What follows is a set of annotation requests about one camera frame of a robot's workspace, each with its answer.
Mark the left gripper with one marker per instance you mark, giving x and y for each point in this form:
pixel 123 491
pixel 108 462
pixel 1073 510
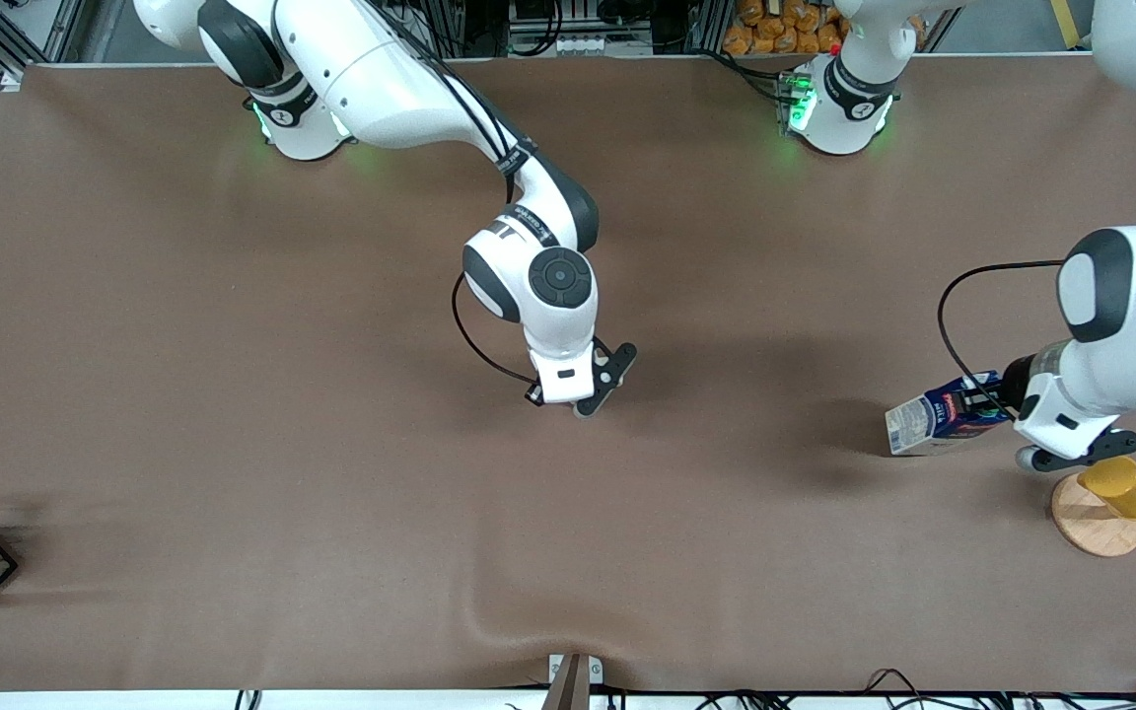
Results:
pixel 1012 381

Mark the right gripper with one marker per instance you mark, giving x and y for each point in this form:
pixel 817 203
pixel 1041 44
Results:
pixel 534 394

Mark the blue white carton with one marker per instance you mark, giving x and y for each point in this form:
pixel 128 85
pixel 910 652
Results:
pixel 923 419

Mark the yellow plastic cup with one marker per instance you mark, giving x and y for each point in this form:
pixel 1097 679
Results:
pixel 1125 483

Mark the round wooden stand base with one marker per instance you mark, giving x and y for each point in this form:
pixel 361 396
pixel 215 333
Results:
pixel 1096 532

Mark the white power strip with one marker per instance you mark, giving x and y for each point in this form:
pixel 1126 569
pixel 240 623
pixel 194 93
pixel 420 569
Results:
pixel 607 44

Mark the orange snack packages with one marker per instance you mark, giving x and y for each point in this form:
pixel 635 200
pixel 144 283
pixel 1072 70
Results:
pixel 775 25

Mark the metal table edge bracket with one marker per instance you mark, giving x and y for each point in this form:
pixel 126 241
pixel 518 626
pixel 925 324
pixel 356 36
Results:
pixel 568 690

